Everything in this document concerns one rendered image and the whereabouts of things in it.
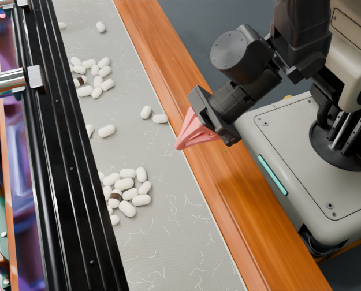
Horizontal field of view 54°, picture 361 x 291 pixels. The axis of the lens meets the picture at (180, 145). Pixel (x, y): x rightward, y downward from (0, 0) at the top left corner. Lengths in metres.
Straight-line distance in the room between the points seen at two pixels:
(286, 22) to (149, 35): 0.56
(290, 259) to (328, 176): 0.76
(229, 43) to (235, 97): 0.09
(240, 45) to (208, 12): 2.08
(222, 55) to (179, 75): 0.39
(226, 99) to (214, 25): 1.90
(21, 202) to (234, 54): 0.32
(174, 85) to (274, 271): 0.47
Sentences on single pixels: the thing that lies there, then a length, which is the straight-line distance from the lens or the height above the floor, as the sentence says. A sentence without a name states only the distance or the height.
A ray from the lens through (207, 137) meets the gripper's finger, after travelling 0.60.
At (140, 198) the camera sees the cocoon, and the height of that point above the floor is 0.76.
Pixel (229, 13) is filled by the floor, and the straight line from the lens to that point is 2.57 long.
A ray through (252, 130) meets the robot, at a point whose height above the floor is 0.28.
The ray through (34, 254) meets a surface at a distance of 0.28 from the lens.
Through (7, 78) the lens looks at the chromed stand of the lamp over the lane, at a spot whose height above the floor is 1.12.
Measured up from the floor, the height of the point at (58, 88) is 1.08.
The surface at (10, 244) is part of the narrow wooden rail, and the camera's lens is 0.68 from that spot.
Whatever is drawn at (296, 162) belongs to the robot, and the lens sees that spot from 1.36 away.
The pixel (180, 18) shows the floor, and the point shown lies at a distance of 2.51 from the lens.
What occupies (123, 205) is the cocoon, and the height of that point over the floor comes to 0.76.
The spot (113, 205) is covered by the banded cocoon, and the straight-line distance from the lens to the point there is 0.67.
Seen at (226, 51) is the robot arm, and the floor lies 1.04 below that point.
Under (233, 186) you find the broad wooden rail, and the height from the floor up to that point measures 0.76.
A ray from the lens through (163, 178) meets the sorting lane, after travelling 0.71.
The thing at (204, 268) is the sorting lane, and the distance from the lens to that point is 0.63.
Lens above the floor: 1.34
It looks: 52 degrees down
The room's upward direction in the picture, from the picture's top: straight up
